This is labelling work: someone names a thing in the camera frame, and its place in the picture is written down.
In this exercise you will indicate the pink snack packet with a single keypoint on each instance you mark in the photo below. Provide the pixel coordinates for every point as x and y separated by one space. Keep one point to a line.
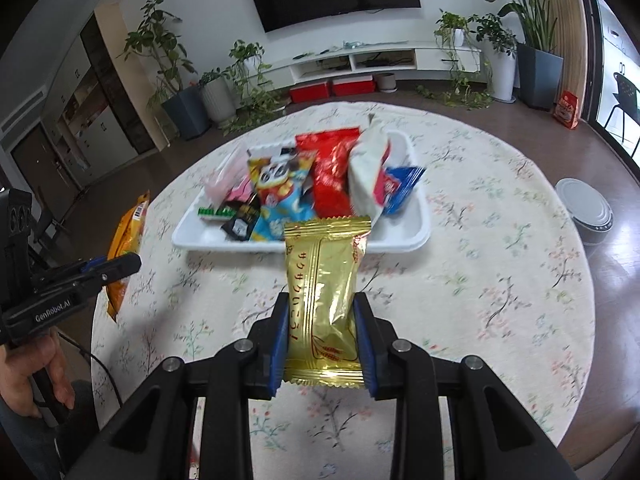
240 192

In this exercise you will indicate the orange snack packet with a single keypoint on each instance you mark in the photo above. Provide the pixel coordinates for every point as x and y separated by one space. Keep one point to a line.
127 230

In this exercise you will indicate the white snack bag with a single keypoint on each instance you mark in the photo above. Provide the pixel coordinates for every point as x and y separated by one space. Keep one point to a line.
365 170

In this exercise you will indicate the clear plastic snack packet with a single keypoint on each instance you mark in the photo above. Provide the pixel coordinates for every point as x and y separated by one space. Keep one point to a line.
220 175

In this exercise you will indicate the leafy tree in dark planter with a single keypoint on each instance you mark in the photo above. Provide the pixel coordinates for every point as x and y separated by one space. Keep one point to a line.
185 110

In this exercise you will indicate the tall wall cabinet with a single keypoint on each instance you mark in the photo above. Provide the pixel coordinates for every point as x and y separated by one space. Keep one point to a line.
100 110

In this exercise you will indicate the plant in white ribbed planter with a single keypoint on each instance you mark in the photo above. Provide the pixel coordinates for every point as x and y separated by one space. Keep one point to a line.
217 100

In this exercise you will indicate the red paper bag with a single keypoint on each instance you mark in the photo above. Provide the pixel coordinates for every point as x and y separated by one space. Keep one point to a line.
566 110

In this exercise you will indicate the red storage box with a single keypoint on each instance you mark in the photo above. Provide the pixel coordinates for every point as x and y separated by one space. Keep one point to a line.
310 92
352 86

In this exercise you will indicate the green black snack packet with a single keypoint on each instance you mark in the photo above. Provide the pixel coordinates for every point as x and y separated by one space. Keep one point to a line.
212 212

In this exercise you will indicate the plant in tall white planter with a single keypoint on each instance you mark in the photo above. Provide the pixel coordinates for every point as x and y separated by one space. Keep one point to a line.
502 77

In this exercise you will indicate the white plastic tray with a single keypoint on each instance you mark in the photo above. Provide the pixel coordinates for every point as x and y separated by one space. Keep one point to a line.
400 235

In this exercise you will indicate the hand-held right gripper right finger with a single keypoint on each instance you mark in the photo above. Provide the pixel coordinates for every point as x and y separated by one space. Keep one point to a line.
364 350

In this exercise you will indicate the trailing vine plant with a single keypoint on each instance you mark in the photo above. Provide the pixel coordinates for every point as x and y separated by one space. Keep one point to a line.
250 95

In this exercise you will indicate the gold snack packet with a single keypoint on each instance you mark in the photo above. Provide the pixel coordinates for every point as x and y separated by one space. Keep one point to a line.
325 285

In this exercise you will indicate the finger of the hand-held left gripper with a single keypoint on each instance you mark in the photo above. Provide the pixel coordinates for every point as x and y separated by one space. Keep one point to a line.
92 262
117 267

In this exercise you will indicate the broad-leaf plant in dark planter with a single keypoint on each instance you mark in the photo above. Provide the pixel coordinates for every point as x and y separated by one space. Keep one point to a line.
540 75

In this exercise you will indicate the white television console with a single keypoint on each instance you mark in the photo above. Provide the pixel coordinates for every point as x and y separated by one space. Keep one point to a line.
400 52

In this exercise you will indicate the panda print snack bag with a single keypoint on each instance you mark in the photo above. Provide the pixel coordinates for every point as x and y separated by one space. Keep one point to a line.
280 185

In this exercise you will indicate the hanging plant in small pot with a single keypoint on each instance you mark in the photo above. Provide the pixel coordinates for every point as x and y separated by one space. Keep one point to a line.
457 35

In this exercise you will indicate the person's left forearm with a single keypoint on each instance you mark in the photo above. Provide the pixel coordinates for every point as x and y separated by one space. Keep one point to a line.
20 445

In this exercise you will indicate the round white floral table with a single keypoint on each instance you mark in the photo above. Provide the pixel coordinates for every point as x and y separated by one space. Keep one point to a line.
475 285

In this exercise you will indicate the black outdoor chair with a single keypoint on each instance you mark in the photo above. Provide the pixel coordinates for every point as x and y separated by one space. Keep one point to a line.
625 100

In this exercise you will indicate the small round floor pot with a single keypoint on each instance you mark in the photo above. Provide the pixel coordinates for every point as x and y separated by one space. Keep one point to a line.
386 82

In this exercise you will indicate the red chip bag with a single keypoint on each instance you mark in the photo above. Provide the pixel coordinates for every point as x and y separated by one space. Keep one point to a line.
330 170

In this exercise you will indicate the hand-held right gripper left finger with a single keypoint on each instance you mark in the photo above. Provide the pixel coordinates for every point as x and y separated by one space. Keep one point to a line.
277 350

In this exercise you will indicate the dark entrance door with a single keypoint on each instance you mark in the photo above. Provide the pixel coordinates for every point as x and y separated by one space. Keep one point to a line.
45 165

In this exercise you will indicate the person's left hand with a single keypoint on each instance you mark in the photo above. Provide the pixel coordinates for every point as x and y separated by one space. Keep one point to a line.
20 375

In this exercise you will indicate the blue red candy packet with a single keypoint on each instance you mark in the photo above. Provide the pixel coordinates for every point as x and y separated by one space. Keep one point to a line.
400 185

